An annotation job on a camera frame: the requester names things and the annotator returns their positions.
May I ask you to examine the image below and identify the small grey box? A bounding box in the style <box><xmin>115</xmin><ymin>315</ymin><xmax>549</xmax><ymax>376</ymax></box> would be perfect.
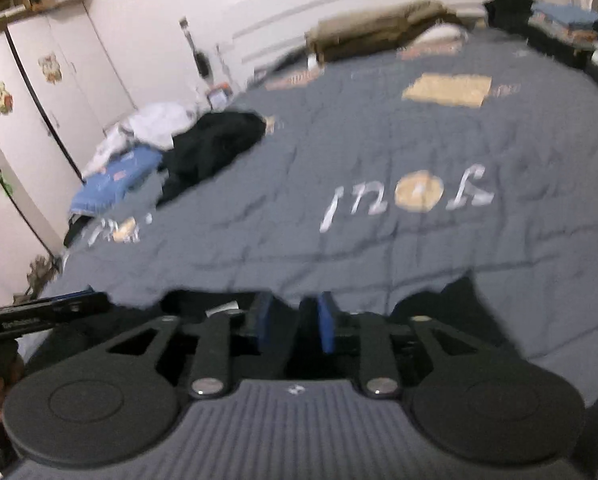
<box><xmin>206</xmin><ymin>85</ymin><xmax>232</xmax><ymax>108</ymax></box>

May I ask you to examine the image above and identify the brown mottled plush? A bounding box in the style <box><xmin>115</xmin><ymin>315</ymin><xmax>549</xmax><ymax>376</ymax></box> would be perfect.
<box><xmin>26</xmin><ymin>255</ymin><xmax>62</xmax><ymax>296</ymax></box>

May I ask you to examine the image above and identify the white wardrobe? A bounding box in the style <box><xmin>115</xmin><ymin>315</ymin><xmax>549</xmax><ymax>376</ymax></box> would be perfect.
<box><xmin>0</xmin><ymin>2</ymin><xmax>137</xmax><ymax>256</ymax></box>

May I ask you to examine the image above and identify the black printed t-shirt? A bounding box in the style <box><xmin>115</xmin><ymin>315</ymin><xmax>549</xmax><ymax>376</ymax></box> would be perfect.
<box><xmin>26</xmin><ymin>277</ymin><xmax>524</xmax><ymax>396</ymax></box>

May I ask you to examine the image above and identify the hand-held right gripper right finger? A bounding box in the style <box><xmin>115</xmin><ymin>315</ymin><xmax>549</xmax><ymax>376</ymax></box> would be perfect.
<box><xmin>316</xmin><ymin>291</ymin><xmax>484</xmax><ymax>400</ymax></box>

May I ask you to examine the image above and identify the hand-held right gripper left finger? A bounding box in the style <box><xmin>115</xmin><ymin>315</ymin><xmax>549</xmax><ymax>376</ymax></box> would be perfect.
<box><xmin>105</xmin><ymin>291</ymin><xmax>276</xmax><ymax>398</ymax></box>

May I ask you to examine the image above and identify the black clothes pile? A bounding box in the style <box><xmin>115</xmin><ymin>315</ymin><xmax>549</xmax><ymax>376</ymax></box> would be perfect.
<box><xmin>156</xmin><ymin>110</ymin><xmax>267</xmax><ymax>208</ymax></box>

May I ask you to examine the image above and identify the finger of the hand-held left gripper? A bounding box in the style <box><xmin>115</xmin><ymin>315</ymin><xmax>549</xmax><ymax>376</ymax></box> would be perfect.
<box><xmin>44</xmin><ymin>291</ymin><xmax>111</xmax><ymax>322</ymax></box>

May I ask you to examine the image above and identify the black bag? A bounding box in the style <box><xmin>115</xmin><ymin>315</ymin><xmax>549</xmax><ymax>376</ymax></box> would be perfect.
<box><xmin>484</xmin><ymin>0</ymin><xmax>534</xmax><ymax>28</ymax></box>

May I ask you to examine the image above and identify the grey printed quilt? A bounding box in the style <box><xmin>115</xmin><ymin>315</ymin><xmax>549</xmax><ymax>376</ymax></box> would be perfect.
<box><xmin>19</xmin><ymin>25</ymin><xmax>598</xmax><ymax>480</ymax></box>

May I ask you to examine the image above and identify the white pillow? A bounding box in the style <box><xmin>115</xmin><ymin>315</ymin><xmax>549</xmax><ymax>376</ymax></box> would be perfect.
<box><xmin>414</xmin><ymin>22</ymin><xmax>470</xmax><ymax>46</ymax></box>

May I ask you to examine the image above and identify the white grey clothes pile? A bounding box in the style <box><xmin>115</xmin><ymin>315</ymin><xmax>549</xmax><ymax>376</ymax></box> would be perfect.
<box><xmin>81</xmin><ymin>101</ymin><xmax>197</xmax><ymax>181</ymax></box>

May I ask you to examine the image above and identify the black clothes rack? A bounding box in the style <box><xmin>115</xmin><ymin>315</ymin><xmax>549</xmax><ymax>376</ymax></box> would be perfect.
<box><xmin>0</xmin><ymin>132</ymin><xmax>62</xmax><ymax>271</ymax></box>

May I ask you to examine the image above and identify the black wall-hung device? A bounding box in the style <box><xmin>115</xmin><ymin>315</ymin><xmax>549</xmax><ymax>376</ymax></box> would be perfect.
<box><xmin>194</xmin><ymin>49</ymin><xmax>212</xmax><ymax>81</ymax></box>

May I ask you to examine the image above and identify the blue folded garment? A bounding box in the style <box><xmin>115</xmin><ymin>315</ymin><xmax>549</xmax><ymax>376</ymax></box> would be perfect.
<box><xmin>69</xmin><ymin>147</ymin><xmax>164</xmax><ymax>216</ymax></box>

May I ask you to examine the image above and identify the khaki folded blanket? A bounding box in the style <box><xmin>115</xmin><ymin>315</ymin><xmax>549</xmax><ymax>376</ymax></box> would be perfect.
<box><xmin>306</xmin><ymin>0</ymin><xmax>460</xmax><ymax>63</ymax></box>

